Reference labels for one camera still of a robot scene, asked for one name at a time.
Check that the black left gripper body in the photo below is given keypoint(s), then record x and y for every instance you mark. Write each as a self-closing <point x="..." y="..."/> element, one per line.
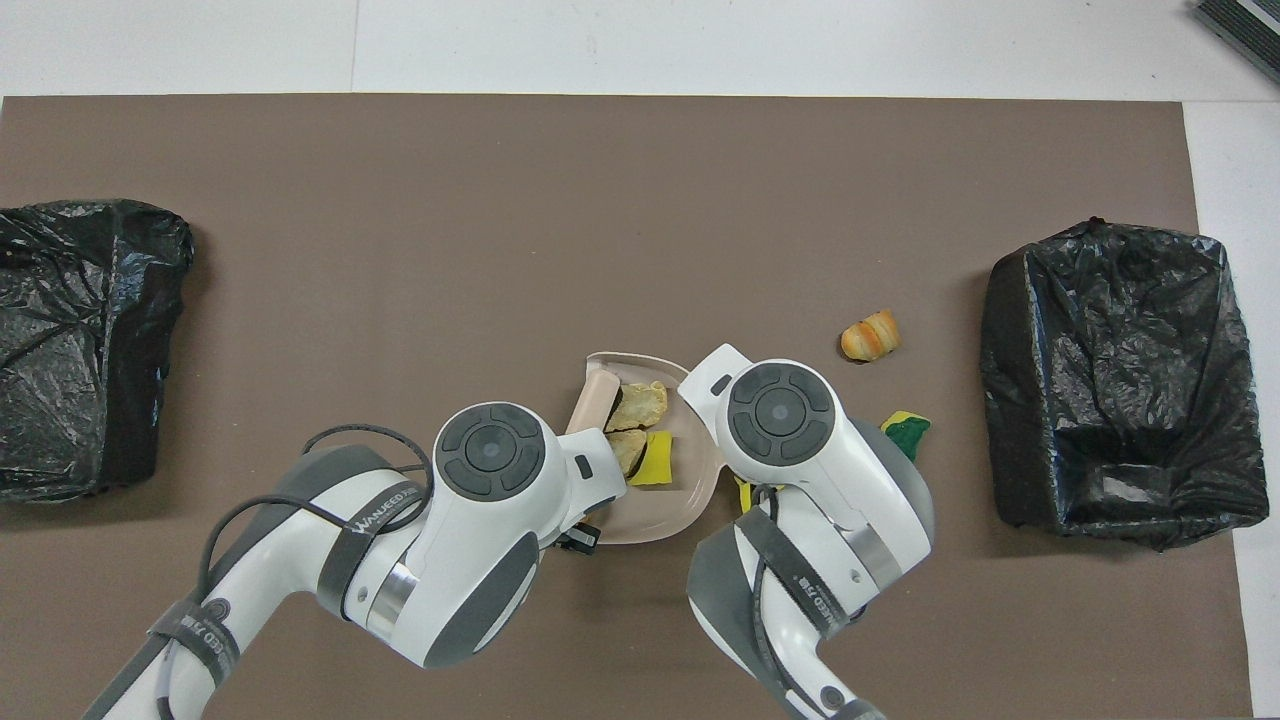
<point x="580" y="540"/>

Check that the pale croissant half piece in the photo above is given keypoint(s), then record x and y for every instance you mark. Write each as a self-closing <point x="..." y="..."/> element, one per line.
<point x="638" y="405"/>
<point x="628" y="450"/>

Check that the beige plastic dustpan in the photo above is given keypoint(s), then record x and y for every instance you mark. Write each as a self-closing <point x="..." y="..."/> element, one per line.
<point x="680" y="500"/>

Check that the small yellow sponge piece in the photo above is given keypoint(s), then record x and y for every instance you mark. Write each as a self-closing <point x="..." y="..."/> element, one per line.
<point x="655" y="462"/>

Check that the beige hand brush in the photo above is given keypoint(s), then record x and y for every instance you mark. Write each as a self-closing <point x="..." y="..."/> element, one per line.
<point x="592" y="400"/>

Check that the green and yellow sponge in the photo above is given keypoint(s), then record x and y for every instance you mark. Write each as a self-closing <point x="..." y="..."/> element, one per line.
<point x="908" y="432"/>

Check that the orange striped toy croissant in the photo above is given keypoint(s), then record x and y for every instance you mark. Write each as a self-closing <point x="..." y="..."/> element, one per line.
<point x="870" y="335"/>

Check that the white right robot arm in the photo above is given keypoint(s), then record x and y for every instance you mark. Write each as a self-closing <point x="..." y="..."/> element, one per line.
<point x="850" y="480"/>

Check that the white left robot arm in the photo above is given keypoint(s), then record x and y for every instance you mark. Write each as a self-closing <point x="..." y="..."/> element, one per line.
<point x="470" y="560"/>

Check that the bin with black bag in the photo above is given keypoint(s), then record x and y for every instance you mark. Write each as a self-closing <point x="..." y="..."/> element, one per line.
<point x="1120" y="400"/>
<point x="80" y="350"/>

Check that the notched yellow sponge piece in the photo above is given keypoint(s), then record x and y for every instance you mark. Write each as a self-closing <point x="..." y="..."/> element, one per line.
<point x="745" y="495"/>

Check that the brown table mat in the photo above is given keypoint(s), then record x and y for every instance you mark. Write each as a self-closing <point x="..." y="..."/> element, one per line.
<point x="500" y="200"/>

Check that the dark ribbed device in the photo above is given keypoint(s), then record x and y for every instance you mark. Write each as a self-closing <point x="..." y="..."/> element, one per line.
<point x="1245" y="25"/>

